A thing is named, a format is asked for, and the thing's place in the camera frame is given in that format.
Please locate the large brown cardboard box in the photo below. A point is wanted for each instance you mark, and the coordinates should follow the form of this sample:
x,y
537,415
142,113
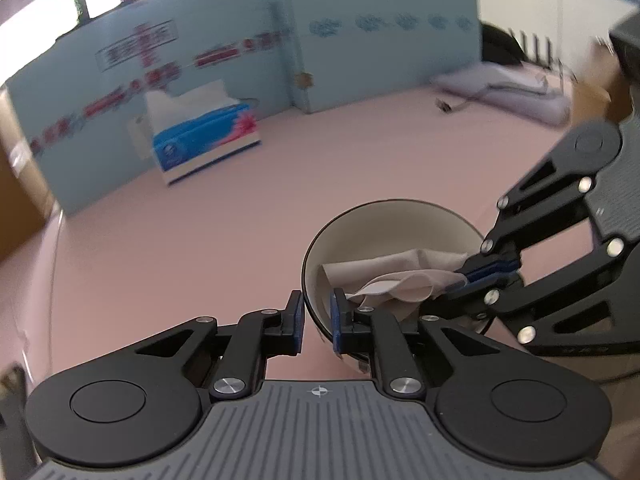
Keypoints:
x,y
17,185

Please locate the white plastic bag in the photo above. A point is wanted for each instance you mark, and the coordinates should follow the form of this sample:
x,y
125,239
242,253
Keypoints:
x,y
500,87

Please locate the white bowl with black rim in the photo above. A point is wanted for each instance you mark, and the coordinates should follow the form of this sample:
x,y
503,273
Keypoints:
x,y
390,225

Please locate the small brown cardboard box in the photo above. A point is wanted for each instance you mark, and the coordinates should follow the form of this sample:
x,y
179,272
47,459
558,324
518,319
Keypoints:
x,y
595,90

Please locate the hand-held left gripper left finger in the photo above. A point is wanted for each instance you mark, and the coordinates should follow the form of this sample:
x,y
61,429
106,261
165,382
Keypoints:
x,y
298,322

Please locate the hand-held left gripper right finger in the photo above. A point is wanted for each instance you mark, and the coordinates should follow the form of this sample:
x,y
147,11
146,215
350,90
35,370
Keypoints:
x,y
336,325

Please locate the blue floral tissue box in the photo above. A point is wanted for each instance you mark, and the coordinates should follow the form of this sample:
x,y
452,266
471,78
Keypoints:
x,y
205,135

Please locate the light blue panel blue logos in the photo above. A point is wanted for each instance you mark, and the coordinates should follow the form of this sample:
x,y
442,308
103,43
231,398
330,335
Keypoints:
x,y
380,40

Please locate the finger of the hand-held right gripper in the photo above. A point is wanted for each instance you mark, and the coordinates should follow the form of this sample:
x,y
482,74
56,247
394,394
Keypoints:
x,y
492,266
480,284

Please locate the light blue panel red tape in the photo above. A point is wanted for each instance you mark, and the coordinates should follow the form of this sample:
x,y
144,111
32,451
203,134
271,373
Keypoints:
x,y
150,85

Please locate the white tissue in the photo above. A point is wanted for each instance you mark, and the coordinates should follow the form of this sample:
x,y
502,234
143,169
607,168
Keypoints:
x,y
390,270

